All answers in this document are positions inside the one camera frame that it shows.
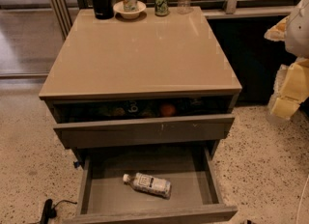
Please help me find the grey open middle drawer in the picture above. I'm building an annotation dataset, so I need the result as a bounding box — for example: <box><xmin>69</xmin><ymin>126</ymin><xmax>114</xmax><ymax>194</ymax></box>
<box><xmin>65</xmin><ymin>145</ymin><xmax>238</xmax><ymax>224</ymax></box>

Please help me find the blue plastic bottle white cap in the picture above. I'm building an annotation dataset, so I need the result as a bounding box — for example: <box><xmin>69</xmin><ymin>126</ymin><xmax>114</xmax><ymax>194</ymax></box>
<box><xmin>123</xmin><ymin>173</ymin><xmax>172</xmax><ymax>199</ymax></box>

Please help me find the green drink can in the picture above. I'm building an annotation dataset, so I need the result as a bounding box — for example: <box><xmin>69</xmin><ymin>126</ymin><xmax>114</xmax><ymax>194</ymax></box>
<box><xmin>154</xmin><ymin>0</ymin><xmax>168</xmax><ymax>16</ymax></box>

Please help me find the grey top drawer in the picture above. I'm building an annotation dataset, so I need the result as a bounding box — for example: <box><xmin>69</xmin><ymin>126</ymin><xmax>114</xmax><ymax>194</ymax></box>
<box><xmin>54</xmin><ymin>100</ymin><xmax>234</xmax><ymax>150</ymax></box>

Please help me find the grey drawer cabinet beige top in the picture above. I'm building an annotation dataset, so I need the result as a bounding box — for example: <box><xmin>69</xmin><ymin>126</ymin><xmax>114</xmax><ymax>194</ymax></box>
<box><xmin>38</xmin><ymin>6</ymin><xmax>243</xmax><ymax>224</ymax></box>

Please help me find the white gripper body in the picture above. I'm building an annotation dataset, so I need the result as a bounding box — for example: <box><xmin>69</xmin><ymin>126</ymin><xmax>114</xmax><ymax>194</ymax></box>
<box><xmin>285</xmin><ymin>0</ymin><xmax>309</xmax><ymax>58</ymax></box>

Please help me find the white ceramic bowl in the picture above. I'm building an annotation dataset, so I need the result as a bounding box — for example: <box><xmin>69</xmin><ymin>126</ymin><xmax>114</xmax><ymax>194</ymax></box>
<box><xmin>113</xmin><ymin>1</ymin><xmax>146</xmax><ymax>20</ymax></box>

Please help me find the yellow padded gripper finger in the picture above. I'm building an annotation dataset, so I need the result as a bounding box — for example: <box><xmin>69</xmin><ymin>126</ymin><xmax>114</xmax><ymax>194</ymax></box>
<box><xmin>264</xmin><ymin>17</ymin><xmax>288</xmax><ymax>42</ymax></box>
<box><xmin>269</xmin><ymin>58</ymin><xmax>309</xmax><ymax>120</ymax></box>

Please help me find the orange fruit in drawer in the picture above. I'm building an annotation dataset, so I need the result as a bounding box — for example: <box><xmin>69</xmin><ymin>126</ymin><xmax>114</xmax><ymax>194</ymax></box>
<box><xmin>159</xmin><ymin>103</ymin><xmax>177</xmax><ymax>117</ymax></box>

